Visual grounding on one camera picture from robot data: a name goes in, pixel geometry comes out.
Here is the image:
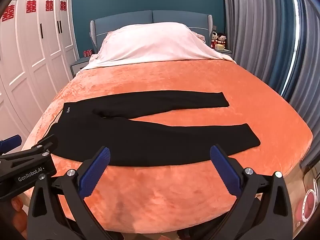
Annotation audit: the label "white quilt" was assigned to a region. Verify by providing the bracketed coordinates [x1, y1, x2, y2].
[86, 22, 237, 70]

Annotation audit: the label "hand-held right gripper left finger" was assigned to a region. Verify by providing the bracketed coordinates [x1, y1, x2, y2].
[26, 146, 124, 240]

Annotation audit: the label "blue curtain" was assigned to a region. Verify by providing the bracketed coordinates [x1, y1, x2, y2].
[269, 0, 304, 98]

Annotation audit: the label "person's left hand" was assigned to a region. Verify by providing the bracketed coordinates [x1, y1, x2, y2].
[11, 196, 28, 233]

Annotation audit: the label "grey curtain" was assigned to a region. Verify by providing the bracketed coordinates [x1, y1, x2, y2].
[222, 0, 320, 155]

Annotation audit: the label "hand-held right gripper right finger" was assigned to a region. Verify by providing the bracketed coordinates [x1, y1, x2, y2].
[197, 144, 294, 240]

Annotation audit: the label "grey-blue nightstand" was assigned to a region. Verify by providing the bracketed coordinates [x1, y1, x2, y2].
[214, 47, 233, 57]
[70, 57, 92, 76]

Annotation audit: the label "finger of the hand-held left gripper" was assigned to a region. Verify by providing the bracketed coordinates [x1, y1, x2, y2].
[0, 134, 22, 153]
[0, 134, 58, 167]

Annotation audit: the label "orange plush blanket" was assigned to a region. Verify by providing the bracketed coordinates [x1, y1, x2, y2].
[21, 59, 314, 233]

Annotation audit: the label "black pants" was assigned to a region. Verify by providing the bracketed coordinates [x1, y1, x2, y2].
[42, 90, 262, 167]

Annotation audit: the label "blue padded headboard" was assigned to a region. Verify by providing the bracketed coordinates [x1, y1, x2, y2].
[89, 10, 213, 53]

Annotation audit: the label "pink round object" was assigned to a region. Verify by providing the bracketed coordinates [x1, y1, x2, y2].
[297, 180, 320, 223]

